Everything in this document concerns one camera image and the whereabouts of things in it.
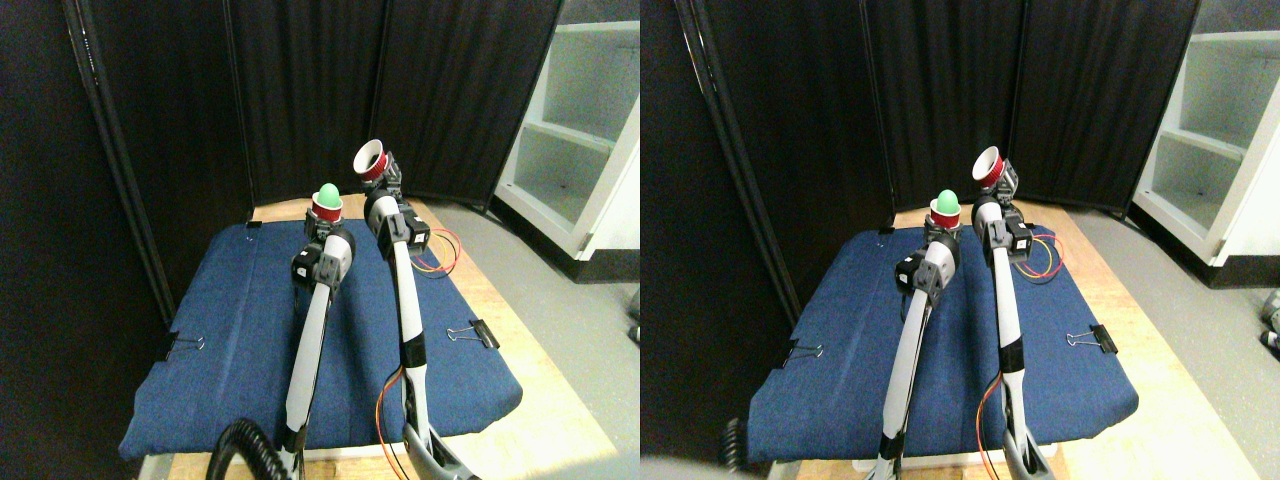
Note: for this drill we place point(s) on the red cup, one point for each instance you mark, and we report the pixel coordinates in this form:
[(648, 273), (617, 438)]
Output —
[(378, 172), (944, 220), (326, 212), (995, 180)]

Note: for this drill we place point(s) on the green ball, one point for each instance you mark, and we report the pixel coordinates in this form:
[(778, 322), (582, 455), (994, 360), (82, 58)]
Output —
[(947, 200), (329, 193)]

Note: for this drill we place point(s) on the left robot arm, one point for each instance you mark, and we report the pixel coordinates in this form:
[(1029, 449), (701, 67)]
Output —
[(915, 340), (310, 350)]

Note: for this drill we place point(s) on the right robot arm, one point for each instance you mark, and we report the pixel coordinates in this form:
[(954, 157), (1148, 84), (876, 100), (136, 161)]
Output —
[(1010, 300), (408, 300)]

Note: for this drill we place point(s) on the dark blue cloth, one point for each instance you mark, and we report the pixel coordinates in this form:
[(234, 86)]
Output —
[(356, 350), (965, 350)]

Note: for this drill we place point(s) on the white shelf unit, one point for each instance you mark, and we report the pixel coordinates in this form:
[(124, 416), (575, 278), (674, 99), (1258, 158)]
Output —
[(1240, 200), (600, 200)]

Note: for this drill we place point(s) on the black curtain stand pole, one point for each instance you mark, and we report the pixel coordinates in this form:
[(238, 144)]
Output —
[(735, 165), (120, 165)]

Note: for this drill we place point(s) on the grey round object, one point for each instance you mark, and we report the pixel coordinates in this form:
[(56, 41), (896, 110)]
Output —
[(1270, 310), (634, 310)]

